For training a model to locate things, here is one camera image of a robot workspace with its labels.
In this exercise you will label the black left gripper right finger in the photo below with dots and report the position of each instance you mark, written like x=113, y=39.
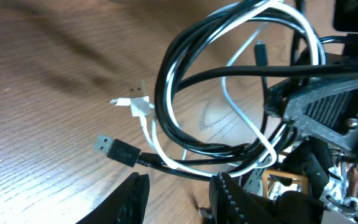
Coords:
x=230, y=203

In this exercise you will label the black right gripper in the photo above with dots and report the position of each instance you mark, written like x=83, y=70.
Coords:
x=326, y=109

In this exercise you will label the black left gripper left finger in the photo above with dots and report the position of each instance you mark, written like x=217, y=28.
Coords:
x=125, y=205

